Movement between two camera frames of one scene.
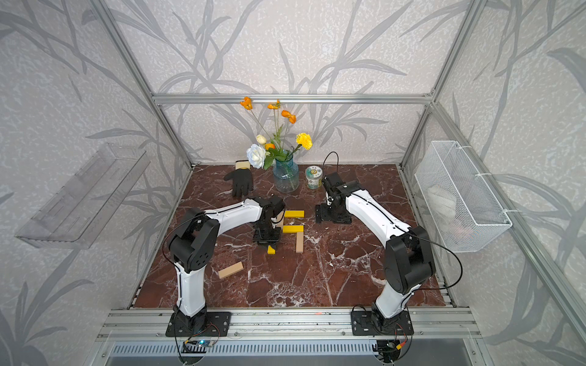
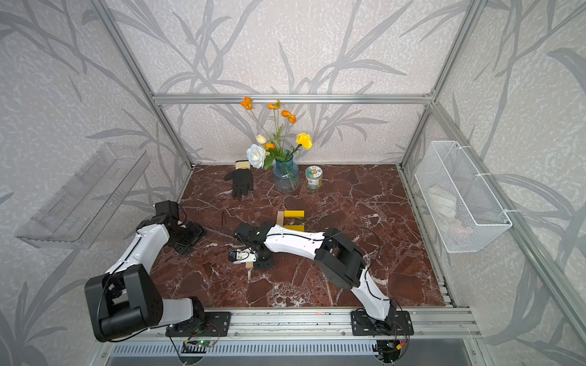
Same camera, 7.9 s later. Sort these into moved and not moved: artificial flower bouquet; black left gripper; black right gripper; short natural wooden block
Moved: black left gripper; black right gripper
Not moved: short natural wooden block; artificial flower bouquet
